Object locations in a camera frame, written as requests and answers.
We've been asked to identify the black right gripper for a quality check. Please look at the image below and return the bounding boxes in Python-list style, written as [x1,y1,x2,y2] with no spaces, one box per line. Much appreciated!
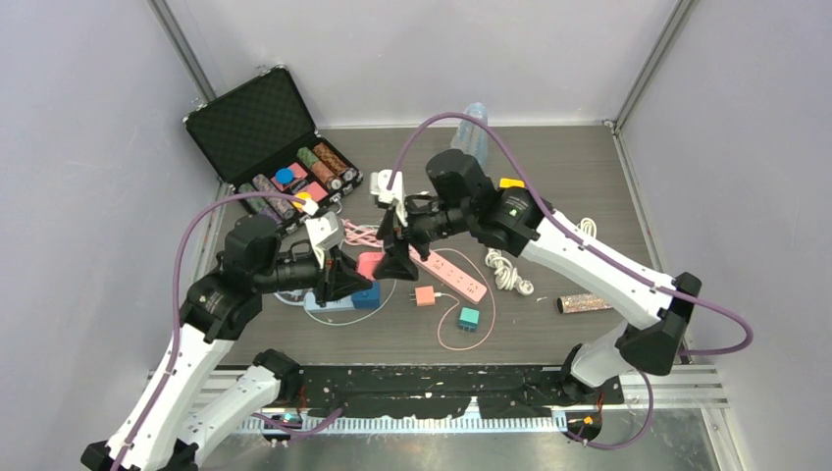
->
[373,194,472,283]

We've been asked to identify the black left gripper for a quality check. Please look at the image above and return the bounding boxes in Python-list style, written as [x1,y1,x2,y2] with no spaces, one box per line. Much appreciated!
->
[256,241,373,305]

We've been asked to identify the pink cube socket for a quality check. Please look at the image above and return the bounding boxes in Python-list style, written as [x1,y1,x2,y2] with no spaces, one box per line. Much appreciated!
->
[356,251,384,281]

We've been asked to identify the dark blue cube socket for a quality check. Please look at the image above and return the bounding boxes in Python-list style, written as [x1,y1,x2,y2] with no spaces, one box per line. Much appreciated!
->
[350,282,382,310]

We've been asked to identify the mint green charger cable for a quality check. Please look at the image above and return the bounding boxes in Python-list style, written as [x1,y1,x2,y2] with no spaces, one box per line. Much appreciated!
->
[301,279,399,328]

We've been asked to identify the orange pink charger plug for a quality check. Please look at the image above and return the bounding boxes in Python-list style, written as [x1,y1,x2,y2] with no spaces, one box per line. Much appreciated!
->
[411,286,438,307]

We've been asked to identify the teal charger plug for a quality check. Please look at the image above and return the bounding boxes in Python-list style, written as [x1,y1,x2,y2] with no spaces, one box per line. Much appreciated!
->
[457,307,480,332]

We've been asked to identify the yellow cube socket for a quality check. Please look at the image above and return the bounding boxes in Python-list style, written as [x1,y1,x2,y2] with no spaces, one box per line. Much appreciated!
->
[498,178,526,189]

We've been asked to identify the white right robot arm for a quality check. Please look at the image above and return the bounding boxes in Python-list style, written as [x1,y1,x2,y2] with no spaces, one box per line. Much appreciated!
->
[370,149,702,403]

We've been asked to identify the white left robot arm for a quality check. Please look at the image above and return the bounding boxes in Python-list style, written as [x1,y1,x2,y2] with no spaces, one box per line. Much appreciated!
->
[80,212,372,470]

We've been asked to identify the light blue power strip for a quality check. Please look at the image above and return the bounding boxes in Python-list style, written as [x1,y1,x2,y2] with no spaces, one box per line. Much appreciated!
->
[302,292,354,314]

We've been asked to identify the pink power strip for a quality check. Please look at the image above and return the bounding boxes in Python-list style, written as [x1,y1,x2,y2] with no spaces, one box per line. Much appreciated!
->
[410,249,488,304]

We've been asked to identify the blue wrapped metronome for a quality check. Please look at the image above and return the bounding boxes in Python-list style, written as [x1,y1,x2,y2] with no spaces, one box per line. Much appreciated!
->
[450,102,489,169]

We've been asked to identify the black chip case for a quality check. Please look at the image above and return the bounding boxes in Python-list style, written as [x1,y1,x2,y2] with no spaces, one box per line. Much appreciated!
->
[183,65,364,235]

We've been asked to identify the glittery small cylinder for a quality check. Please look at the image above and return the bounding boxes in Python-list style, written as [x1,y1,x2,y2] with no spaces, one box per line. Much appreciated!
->
[554,293,612,315]

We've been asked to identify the pink coiled power cord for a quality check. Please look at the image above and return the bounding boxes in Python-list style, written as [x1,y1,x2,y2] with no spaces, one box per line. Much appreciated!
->
[340,217,385,249]

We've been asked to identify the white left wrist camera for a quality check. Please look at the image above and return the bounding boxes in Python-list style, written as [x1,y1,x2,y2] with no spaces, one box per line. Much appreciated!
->
[301,200,345,269]

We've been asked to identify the pink charger cable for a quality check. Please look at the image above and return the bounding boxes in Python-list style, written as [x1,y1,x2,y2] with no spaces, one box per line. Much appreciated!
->
[429,246,498,353]

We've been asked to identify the purple power strip white cord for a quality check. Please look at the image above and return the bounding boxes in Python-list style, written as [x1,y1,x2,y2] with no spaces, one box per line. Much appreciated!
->
[484,246,536,297]

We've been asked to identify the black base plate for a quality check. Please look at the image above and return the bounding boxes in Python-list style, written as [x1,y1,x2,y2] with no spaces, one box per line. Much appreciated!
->
[272,365,624,419]

